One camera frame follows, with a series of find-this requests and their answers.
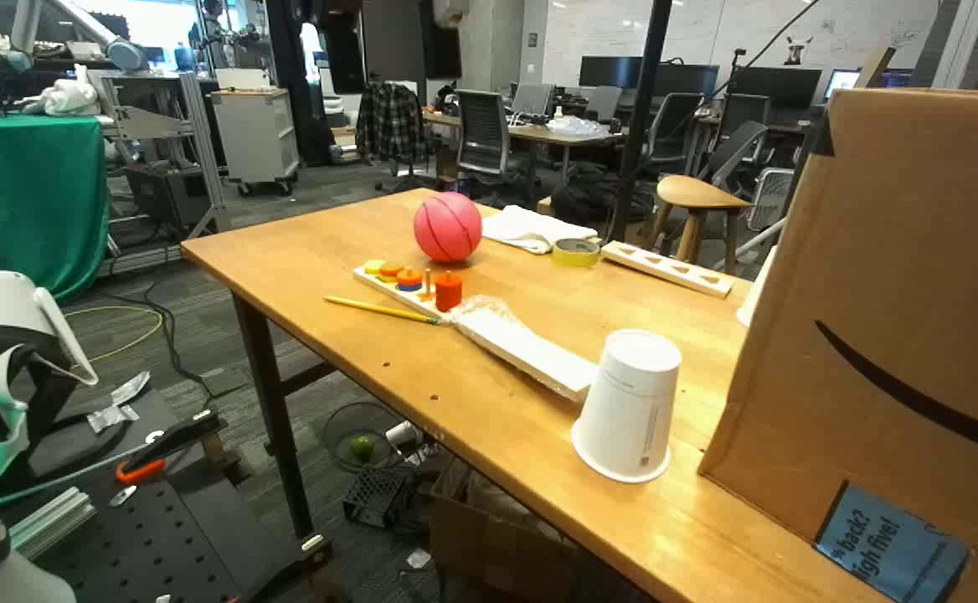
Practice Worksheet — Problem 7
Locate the pink rubber basketball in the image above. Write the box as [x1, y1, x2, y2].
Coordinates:
[413, 187, 486, 267]

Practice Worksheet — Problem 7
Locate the red cylinder block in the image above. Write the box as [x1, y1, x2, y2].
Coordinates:
[432, 271, 466, 316]

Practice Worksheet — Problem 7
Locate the long white foam board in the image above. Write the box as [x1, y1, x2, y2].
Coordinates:
[444, 294, 602, 406]

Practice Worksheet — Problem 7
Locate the folded white towel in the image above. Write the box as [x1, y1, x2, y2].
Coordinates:
[477, 200, 602, 259]

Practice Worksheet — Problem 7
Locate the yellow tape roll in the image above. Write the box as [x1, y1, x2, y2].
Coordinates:
[550, 235, 606, 271]

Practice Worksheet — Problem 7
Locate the yellow pencil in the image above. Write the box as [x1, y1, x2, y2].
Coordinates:
[321, 290, 437, 329]

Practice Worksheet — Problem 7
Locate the white paper cup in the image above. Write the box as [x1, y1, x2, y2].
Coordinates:
[570, 324, 687, 490]

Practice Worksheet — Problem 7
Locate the wooden strip with holes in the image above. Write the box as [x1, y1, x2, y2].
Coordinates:
[599, 239, 738, 301]

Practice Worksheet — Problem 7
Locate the round background table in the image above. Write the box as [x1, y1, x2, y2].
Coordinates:
[504, 110, 628, 150]

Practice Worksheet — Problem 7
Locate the plaid jacket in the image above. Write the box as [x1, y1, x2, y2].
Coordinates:
[352, 77, 432, 171]

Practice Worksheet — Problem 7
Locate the round wooden stool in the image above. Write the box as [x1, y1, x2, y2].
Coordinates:
[647, 171, 752, 274]

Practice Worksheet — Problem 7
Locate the brown cardboard floor box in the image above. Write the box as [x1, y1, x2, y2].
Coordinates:
[428, 490, 585, 603]

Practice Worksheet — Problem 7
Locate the wide black computer monitor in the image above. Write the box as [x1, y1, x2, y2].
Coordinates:
[577, 54, 724, 99]

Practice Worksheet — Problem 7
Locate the white wheeled cart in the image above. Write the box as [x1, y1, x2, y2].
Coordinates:
[211, 85, 301, 196]

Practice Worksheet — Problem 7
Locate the grey metal shelf rack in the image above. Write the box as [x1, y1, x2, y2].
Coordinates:
[96, 70, 228, 240]

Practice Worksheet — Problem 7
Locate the small dark tripod gadget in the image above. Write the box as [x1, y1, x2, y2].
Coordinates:
[781, 34, 816, 67]

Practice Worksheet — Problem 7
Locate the large cardboard shipping box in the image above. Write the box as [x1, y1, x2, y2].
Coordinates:
[695, 85, 978, 603]

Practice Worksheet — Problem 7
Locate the lit computer monitor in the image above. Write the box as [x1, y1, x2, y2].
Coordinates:
[819, 63, 867, 99]

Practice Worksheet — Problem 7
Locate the green cloth covered table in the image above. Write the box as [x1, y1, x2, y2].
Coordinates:
[0, 110, 111, 301]

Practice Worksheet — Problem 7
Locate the aluminium extrusion bar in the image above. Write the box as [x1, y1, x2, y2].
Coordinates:
[5, 482, 96, 559]

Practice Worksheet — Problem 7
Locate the wire fan with green ball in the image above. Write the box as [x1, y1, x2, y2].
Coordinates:
[321, 397, 404, 479]

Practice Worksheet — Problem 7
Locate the black table leg frame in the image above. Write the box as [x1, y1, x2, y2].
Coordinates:
[228, 294, 332, 565]

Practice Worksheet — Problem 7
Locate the black orange handled tool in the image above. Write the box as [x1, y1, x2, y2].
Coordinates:
[112, 406, 223, 490]

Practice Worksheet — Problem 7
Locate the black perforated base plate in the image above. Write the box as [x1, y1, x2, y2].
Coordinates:
[40, 479, 297, 603]

